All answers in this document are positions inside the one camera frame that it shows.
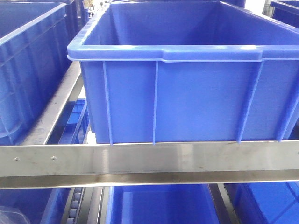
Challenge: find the blue plastic crate left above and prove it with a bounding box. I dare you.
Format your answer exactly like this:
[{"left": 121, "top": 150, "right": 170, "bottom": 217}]
[{"left": 0, "top": 0, "right": 77, "bottom": 145}]

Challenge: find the blue plastic crate centre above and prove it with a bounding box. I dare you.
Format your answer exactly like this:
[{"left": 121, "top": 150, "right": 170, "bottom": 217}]
[{"left": 67, "top": 0, "right": 299, "bottom": 144}]

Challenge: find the blue plastic crate right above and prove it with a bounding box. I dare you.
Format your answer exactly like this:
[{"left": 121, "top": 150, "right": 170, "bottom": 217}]
[{"left": 270, "top": 0, "right": 299, "bottom": 28}]

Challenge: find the roller conveyor track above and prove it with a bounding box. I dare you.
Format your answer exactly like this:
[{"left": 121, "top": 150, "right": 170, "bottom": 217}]
[{"left": 65, "top": 187, "right": 85, "bottom": 224}]

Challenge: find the stainless steel shelf rail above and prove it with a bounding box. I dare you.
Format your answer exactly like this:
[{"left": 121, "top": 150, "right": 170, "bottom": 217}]
[{"left": 0, "top": 140, "right": 299, "bottom": 189}]

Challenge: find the lower blue crate centre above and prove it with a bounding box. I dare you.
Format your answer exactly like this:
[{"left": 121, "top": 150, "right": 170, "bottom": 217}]
[{"left": 106, "top": 184, "right": 219, "bottom": 224}]

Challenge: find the lower blue crate left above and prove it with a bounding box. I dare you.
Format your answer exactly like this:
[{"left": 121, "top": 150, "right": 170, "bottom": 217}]
[{"left": 0, "top": 188, "right": 71, "bottom": 224}]

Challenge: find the steel side shelf rail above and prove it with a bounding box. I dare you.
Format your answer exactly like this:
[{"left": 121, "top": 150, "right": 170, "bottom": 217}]
[{"left": 22, "top": 62, "right": 83, "bottom": 145}]

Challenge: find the lower blue crate right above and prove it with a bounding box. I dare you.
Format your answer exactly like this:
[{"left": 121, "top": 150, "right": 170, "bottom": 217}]
[{"left": 225, "top": 182, "right": 299, "bottom": 224}]

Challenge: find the blue plastic crate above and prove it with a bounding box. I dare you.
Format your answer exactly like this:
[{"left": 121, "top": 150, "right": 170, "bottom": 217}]
[
  {"left": 0, "top": 0, "right": 77, "bottom": 145},
  {"left": 270, "top": 0, "right": 299, "bottom": 28},
  {"left": 67, "top": 0, "right": 299, "bottom": 144}
]

